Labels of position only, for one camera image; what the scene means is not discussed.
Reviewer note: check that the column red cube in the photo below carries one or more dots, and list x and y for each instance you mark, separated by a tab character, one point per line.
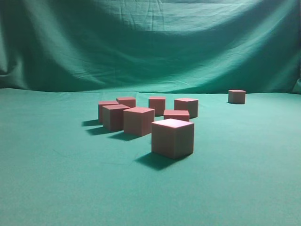
103	103
236	96
138	120
128	101
172	138
189	104
113	117
182	115

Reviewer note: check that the green cloth backdrop and cover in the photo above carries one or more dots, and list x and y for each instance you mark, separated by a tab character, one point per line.
60	167

